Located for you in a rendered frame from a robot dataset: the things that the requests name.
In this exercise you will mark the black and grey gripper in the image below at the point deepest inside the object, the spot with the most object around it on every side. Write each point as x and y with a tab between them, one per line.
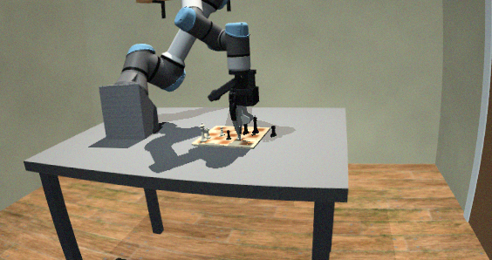
241	96

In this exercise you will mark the brown and cream chessboard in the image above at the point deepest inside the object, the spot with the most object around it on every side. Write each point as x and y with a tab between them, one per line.
250	140

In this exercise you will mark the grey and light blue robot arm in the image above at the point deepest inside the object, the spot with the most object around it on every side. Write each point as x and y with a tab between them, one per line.
142	65

